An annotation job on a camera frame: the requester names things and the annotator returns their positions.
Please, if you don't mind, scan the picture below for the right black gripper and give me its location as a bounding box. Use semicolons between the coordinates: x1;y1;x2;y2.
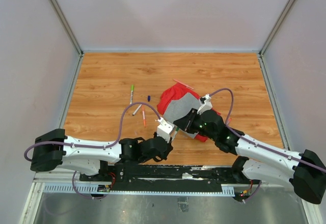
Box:
174;109;216;142

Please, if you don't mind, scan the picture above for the white marker green end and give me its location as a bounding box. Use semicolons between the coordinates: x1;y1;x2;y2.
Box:
129;87;134;104

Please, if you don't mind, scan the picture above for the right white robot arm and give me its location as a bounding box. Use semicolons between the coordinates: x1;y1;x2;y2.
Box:
173;109;325;204

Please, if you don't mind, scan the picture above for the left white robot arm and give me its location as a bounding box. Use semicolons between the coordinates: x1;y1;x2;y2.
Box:
30;129;173;181

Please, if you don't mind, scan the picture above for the orange highlighter pen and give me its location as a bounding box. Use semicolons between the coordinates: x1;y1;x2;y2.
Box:
142;105;146;127

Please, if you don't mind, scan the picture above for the red and grey cloth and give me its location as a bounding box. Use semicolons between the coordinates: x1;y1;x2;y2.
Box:
157;85;228;147

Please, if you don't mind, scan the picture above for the white marker blue end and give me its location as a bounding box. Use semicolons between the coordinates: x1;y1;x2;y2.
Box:
132;104;142;116

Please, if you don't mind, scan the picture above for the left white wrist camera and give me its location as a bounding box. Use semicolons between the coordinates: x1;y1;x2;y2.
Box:
156;117;176;143

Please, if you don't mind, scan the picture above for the white slotted cable duct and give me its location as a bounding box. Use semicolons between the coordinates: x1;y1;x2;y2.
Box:
43;183;236;197

